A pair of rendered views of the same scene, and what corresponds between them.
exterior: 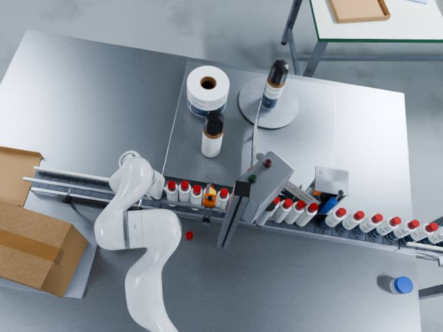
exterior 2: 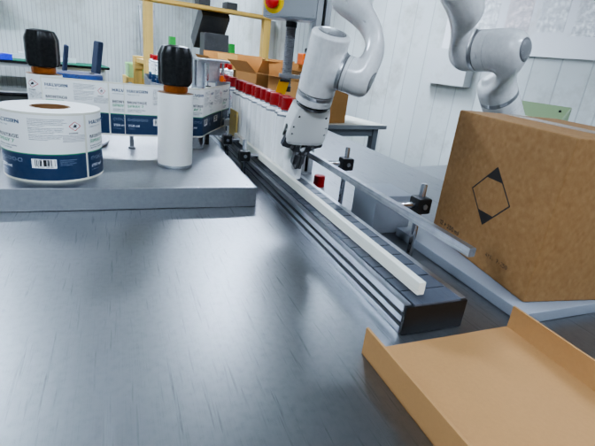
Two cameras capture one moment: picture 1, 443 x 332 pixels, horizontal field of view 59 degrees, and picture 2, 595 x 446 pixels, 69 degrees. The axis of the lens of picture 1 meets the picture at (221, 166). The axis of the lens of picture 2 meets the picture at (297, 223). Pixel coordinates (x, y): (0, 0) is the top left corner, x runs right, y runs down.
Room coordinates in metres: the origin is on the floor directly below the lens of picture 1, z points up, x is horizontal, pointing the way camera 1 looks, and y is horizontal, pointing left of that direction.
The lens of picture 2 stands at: (0.93, 1.23, 1.18)
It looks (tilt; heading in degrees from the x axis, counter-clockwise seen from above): 21 degrees down; 249
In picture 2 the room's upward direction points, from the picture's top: 7 degrees clockwise
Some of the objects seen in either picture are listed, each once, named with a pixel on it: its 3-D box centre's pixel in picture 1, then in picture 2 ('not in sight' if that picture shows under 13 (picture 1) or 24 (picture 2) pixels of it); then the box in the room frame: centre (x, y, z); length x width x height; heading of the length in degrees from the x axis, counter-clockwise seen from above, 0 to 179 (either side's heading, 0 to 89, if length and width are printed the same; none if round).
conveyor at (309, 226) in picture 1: (217, 209); (266, 166); (0.57, -0.02, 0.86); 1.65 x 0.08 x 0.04; 92
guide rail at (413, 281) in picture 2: (155, 187); (288, 179); (0.59, 0.27, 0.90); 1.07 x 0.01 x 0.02; 92
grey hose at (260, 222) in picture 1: (264, 214); (288, 57); (0.47, -0.19, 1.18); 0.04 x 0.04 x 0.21
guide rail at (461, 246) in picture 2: (150, 199); (318, 159); (0.52, 0.26, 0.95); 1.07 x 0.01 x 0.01; 92
